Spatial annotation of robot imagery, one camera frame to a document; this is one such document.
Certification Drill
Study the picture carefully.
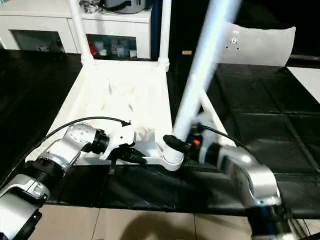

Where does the white plastic table top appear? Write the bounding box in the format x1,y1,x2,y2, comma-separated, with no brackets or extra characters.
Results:
25,57,187,173

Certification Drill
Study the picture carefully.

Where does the white plastic table leg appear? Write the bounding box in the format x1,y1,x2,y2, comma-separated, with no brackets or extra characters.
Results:
161,0,244,166
68,0,97,66
157,0,173,68
199,96,238,148

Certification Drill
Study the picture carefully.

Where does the black work mat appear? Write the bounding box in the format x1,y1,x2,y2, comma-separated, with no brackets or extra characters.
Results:
0,49,320,220

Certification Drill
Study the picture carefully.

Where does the grey cushion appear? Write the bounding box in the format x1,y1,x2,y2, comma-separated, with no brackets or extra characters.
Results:
217,21,297,67

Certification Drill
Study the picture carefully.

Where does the white flat sheet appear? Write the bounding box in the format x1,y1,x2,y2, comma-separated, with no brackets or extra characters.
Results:
286,66,320,106

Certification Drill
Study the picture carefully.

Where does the dark grey bag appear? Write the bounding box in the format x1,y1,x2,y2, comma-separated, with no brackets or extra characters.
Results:
82,0,153,15

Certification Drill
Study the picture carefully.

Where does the white cabinet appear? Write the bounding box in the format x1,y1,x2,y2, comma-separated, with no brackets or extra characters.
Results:
0,0,153,60

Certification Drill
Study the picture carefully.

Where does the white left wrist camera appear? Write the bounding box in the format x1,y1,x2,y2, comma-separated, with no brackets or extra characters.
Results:
99,125,138,162

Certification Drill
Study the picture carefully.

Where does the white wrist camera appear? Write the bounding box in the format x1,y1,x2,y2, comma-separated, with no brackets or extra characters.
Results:
192,112,216,132
99,125,138,162

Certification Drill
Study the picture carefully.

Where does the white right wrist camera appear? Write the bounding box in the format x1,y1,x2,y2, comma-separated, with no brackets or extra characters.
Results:
192,112,216,132

